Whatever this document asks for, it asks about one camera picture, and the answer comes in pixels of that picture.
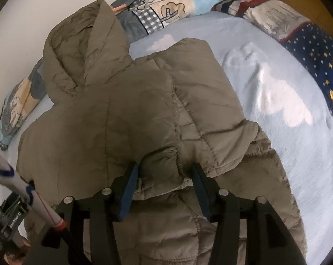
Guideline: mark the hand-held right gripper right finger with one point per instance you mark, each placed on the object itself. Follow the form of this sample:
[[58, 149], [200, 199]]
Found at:
[[201, 196]]

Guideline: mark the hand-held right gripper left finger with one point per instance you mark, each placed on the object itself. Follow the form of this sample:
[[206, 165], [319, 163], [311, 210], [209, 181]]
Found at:
[[129, 190]]

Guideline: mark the olive hooded puffer jacket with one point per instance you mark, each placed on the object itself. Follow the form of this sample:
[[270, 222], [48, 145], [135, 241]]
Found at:
[[114, 110]]

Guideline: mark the person's left hand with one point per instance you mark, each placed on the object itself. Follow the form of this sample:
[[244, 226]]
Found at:
[[24, 243]]

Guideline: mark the white sleeved arm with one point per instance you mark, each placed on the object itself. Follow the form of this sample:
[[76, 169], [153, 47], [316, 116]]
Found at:
[[17, 180]]

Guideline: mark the light blue cloud bed sheet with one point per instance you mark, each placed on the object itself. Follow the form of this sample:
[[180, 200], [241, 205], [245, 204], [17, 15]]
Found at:
[[265, 74]]

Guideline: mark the navy star striped quilt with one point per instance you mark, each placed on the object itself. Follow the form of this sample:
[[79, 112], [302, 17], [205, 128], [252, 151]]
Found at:
[[312, 47]]

